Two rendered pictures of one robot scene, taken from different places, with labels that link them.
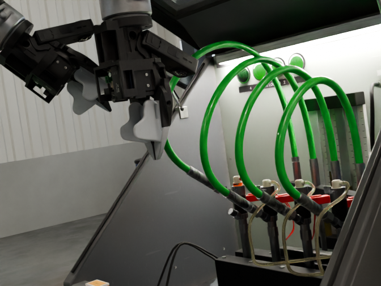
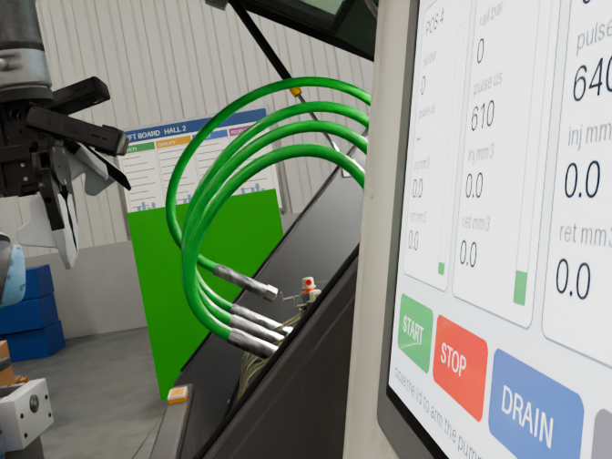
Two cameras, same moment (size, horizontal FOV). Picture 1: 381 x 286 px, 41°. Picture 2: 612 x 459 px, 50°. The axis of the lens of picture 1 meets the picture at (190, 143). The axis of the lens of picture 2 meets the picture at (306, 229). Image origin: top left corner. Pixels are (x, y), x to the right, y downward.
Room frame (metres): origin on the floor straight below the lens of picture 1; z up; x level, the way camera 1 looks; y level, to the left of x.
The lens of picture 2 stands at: (0.31, -0.63, 1.28)
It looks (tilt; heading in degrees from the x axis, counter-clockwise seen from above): 4 degrees down; 35
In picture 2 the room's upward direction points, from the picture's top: 9 degrees counter-clockwise
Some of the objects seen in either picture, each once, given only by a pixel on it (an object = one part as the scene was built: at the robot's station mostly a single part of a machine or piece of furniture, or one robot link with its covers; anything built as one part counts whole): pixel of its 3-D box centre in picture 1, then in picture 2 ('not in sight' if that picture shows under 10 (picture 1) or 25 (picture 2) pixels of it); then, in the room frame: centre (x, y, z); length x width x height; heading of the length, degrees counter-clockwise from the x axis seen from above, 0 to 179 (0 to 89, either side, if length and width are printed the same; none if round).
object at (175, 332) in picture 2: not in sight; (220, 290); (3.69, 2.55, 0.65); 0.95 x 0.86 x 1.30; 131
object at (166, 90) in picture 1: (157, 98); (51, 192); (0.77, 0.04, 1.32); 0.05 x 0.02 x 0.09; 40
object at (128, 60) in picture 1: (130, 61); (25, 146); (0.77, 0.07, 1.38); 0.09 x 0.08 x 0.12; 130
